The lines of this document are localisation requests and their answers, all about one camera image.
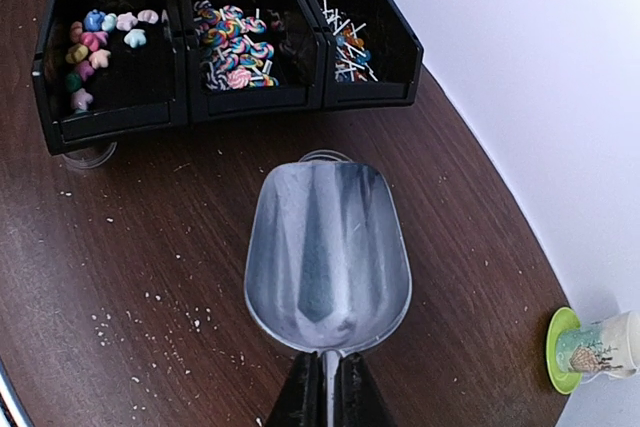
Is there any green saucer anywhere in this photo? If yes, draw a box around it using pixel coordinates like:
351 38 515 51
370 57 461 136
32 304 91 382
545 306 582 396

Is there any small round lollipops pile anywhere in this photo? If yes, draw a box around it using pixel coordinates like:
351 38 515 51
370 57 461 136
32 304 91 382
321 0 379 83

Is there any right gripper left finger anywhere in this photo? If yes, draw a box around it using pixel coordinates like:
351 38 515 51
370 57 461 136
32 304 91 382
264 353 320 427

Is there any star candies pile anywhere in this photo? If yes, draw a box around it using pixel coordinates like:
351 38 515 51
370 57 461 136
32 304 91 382
64 9 161 114

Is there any swirl lollipops pile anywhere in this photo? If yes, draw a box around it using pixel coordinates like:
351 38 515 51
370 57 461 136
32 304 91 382
192 0 284 93

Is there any clear jar lid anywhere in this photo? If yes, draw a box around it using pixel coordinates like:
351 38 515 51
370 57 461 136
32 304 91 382
62 141 118 170

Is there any clear plastic jar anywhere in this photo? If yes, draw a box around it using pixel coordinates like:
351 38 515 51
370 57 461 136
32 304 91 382
299 149 352 162

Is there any cream patterned mug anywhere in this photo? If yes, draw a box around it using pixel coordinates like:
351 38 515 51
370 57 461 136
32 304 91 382
557 311 639 379

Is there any black three-compartment candy bin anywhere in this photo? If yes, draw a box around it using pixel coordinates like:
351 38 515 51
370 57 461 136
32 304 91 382
32 0 423 155

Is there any metal scoop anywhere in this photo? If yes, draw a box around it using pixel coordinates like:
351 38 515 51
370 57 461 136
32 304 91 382
244 160 412 426

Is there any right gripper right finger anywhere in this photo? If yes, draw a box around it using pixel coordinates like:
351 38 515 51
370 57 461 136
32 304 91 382
340 353 396 427

